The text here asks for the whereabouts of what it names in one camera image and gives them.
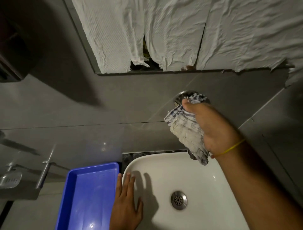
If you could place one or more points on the dark wall dispenser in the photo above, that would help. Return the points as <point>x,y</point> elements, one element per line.
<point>16,40</point>

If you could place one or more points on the person's left thumb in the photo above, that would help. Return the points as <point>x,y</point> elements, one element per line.
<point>140,206</point>

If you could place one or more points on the blue plastic tray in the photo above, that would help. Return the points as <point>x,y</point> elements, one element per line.
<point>88,196</point>

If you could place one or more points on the white blue-striped cleaning cloth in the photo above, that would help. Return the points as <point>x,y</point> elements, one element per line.
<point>187,132</point>

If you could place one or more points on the white paper towel sheet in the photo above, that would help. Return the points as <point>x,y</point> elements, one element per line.
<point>175,33</point>
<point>111,33</point>
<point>251,35</point>

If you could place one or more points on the metal towel bar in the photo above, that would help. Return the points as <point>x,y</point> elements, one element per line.
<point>45,169</point>

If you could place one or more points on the yellow wrist band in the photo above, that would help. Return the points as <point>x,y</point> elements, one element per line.
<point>230,148</point>

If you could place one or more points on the person's right fingers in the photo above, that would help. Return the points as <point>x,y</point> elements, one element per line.
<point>187,104</point>

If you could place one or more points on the person's left middle finger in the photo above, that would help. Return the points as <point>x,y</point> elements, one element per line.
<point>127,183</point>

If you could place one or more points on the metal soap dish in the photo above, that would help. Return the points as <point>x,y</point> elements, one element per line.
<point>10,179</point>

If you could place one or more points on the person's left hand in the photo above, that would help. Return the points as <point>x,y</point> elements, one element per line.
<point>124,208</point>

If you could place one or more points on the person's right hand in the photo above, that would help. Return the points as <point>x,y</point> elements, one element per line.
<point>213,128</point>

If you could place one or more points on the white ceramic sink basin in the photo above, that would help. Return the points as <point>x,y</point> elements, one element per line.
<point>198,184</point>

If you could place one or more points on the chrome wall tap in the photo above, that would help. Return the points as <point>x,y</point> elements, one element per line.
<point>179,96</point>

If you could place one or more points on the wall mirror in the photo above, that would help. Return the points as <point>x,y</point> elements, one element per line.
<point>142,66</point>

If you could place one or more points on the person's right forearm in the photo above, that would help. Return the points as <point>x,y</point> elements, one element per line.
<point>258,187</point>

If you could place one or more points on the metal sink drain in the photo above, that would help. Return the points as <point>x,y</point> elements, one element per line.
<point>179,200</point>

